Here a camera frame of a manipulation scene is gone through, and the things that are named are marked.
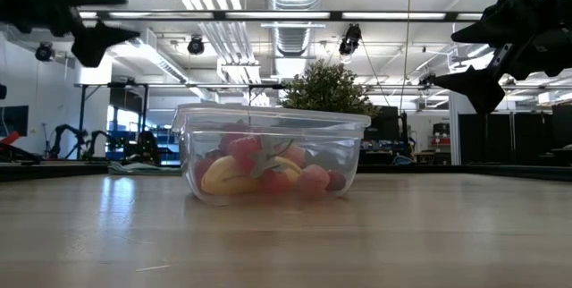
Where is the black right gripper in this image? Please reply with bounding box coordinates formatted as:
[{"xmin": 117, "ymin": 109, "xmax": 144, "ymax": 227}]
[{"xmin": 432, "ymin": 0, "xmax": 572, "ymax": 114}]

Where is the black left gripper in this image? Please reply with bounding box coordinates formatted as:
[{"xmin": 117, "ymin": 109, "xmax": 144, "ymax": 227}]
[{"xmin": 0, "ymin": 0, "xmax": 140, "ymax": 68}]

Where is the small green potted plant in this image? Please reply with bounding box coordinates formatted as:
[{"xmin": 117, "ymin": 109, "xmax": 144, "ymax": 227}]
[{"xmin": 280, "ymin": 58, "xmax": 381, "ymax": 117}]

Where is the red strawberry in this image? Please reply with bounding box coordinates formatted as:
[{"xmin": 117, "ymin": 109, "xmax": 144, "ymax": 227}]
[
  {"xmin": 194, "ymin": 156, "xmax": 215, "ymax": 189},
  {"xmin": 225, "ymin": 135, "xmax": 281, "ymax": 166}
]

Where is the dark red cherry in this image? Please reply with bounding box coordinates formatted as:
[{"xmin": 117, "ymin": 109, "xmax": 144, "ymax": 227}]
[{"xmin": 324, "ymin": 169, "xmax": 348, "ymax": 193}]

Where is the clear plastic tupperware container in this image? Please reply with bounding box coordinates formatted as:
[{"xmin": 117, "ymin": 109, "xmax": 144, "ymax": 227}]
[{"xmin": 172, "ymin": 102, "xmax": 372, "ymax": 205}]

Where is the yellow banana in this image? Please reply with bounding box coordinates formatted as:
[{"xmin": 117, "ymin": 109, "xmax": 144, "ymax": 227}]
[{"xmin": 199, "ymin": 154, "xmax": 263, "ymax": 196}]

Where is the pink peach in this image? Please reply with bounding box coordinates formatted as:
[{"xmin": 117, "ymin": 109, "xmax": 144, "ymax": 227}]
[{"xmin": 294, "ymin": 164, "xmax": 332, "ymax": 195}]

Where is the small pink fruit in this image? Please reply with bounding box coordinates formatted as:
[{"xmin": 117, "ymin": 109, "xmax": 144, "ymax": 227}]
[{"xmin": 279, "ymin": 143, "xmax": 309, "ymax": 168}]

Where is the red cherry tomato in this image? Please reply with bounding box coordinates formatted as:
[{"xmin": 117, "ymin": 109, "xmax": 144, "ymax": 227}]
[{"xmin": 261, "ymin": 169, "xmax": 294, "ymax": 194}]

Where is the long white ceiling light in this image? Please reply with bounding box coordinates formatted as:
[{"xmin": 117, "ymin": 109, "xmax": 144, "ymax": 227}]
[
  {"xmin": 217, "ymin": 62, "xmax": 263, "ymax": 86},
  {"xmin": 119, "ymin": 28, "xmax": 191, "ymax": 84}
]

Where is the shelf with red boxes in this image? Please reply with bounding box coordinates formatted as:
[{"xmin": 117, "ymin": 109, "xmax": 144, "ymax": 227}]
[{"xmin": 431, "ymin": 122, "xmax": 452, "ymax": 154}]

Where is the black background machine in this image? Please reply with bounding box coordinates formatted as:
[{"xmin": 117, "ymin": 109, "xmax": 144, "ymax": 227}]
[{"xmin": 361, "ymin": 106, "xmax": 416, "ymax": 165}]

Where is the red background object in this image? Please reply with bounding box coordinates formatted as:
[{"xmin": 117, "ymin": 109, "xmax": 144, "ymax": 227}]
[{"xmin": 0, "ymin": 131, "xmax": 21, "ymax": 147}]

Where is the teal folded cloth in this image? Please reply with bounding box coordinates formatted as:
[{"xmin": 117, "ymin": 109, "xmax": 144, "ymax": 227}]
[{"xmin": 106, "ymin": 161, "xmax": 182, "ymax": 176}]

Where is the black overhead rig beam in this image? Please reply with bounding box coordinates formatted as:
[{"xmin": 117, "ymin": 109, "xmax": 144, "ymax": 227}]
[{"xmin": 78, "ymin": 9, "xmax": 486, "ymax": 23}]

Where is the black hanging ceiling camera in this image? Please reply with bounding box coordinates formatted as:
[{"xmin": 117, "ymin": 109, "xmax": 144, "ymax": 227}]
[
  {"xmin": 186, "ymin": 35, "xmax": 206, "ymax": 55},
  {"xmin": 34, "ymin": 41, "xmax": 55, "ymax": 63},
  {"xmin": 338, "ymin": 23, "xmax": 363, "ymax": 56},
  {"xmin": 417, "ymin": 72, "xmax": 437, "ymax": 89}
]

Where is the thin hanging cable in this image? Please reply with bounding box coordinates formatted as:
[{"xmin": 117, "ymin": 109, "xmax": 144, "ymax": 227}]
[{"xmin": 404, "ymin": 0, "xmax": 412, "ymax": 110}]

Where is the black background stand frame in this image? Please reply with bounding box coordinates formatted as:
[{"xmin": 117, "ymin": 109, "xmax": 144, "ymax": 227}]
[{"xmin": 74, "ymin": 80, "xmax": 151, "ymax": 160}]

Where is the black metal table frame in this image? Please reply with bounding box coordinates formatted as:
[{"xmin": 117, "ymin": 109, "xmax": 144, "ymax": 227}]
[{"xmin": 0, "ymin": 158, "xmax": 572, "ymax": 182}]

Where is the dark wall monitor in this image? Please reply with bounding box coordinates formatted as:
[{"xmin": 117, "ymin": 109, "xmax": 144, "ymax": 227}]
[{"xmin": 0, "ymin": 105, "xmax": 29, "ymax": 137}]

